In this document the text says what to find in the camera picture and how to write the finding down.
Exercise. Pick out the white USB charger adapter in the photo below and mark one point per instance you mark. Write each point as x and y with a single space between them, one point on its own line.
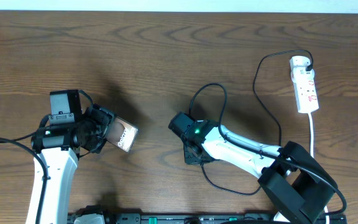
300 73

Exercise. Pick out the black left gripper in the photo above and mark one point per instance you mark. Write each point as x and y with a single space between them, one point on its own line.
103 125

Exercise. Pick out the white power strip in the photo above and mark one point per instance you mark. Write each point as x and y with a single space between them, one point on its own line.
305 90

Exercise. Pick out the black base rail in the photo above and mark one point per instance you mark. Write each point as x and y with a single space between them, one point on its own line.
96 214

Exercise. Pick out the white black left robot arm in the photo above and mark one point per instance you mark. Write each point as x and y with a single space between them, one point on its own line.
57 154

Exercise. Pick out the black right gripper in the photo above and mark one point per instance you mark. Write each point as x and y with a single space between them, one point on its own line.
189 159

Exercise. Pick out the Galaxy S25 Ultra smartphone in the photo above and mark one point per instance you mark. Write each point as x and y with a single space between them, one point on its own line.
122 134

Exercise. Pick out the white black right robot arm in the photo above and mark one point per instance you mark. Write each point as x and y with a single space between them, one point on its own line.
293 180

